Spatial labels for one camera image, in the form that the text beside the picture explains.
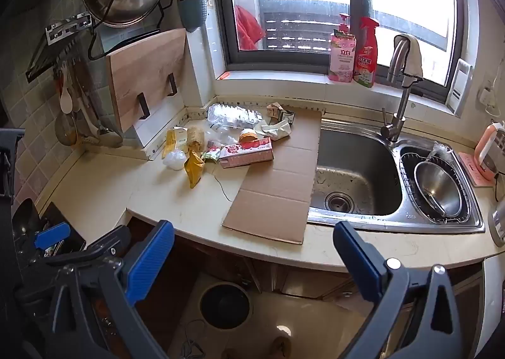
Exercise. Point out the crumpled white paper bag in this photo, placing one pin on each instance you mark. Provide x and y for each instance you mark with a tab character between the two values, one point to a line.
276	131

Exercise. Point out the steel faucet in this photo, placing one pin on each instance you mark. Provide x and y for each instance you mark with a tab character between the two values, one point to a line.
398	118

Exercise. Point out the black drain basket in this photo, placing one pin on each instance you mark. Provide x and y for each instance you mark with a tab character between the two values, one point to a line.
406	169

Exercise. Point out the clear plastic container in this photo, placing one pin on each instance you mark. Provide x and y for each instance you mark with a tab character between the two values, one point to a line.
232	116

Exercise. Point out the dark window frame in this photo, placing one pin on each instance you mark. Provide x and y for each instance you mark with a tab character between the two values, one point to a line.
221	27

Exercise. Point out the white rice spoon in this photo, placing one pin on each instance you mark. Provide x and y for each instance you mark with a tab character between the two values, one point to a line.
66	98

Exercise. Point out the pink electric kettle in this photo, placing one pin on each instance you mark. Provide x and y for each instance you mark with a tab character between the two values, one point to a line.
489	154

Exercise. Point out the pink carton box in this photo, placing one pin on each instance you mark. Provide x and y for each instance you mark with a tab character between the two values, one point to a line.
246	153

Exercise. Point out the beige dishcloth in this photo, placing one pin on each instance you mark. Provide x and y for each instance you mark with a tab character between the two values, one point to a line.
414	59

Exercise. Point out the grey-blue utensil holder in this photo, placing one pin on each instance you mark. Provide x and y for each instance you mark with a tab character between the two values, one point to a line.
192	14

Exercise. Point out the beige green milk carton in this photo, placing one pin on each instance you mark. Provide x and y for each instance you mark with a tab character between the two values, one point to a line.
282	112

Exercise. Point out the white cutting board stand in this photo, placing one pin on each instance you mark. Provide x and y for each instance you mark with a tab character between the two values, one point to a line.
158	130

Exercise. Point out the wooden cutting board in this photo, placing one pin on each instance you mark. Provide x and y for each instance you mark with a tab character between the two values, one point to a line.
148	75

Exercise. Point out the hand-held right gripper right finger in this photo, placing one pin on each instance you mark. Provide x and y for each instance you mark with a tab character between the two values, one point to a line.
359	260

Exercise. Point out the steel bowl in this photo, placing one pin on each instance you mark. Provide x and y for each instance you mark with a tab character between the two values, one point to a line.
438	189

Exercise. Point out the pink mat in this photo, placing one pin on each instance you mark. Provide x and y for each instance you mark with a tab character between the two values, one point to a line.
471	169

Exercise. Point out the brown cardboard sheet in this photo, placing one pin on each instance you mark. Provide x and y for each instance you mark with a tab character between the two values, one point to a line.
280	185

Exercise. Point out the white plastic bag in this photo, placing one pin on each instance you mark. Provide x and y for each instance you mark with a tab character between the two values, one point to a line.
173	158

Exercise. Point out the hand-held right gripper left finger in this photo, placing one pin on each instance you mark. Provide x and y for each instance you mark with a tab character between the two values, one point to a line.
150	260

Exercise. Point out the beige loofah sponge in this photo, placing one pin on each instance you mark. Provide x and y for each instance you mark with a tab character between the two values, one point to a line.
195	138

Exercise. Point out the yellow snack wrapper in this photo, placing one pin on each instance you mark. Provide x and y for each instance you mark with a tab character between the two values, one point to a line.
193	169

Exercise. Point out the small clear plastic piece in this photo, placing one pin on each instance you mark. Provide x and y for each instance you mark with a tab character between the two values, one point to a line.
220	133

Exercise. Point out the black slotted knife holder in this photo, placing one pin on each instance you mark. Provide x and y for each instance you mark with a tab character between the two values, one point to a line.
41	57

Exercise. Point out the red spray bottle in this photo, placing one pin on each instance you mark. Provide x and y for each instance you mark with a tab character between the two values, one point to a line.
366	59

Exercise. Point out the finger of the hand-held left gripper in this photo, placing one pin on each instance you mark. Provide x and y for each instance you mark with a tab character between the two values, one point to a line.
51	234
106	242

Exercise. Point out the green snack wrapper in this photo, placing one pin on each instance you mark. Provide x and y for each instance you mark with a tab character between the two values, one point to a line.
211	154

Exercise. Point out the red cloth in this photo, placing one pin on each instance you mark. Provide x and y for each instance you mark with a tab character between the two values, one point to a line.
248	29

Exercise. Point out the round dark trash bin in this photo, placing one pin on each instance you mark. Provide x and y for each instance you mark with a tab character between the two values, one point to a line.
225	302

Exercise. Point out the silver wall hook rail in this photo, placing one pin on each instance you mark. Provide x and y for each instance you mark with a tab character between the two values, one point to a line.
67	27

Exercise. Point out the round mesh strainer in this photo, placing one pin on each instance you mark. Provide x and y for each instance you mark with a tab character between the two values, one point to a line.
65	130

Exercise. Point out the stainless steel sink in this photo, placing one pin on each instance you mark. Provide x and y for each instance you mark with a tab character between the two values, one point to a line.
355	169

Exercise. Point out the yellow and white box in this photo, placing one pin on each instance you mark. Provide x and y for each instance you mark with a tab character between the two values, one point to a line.
175	138

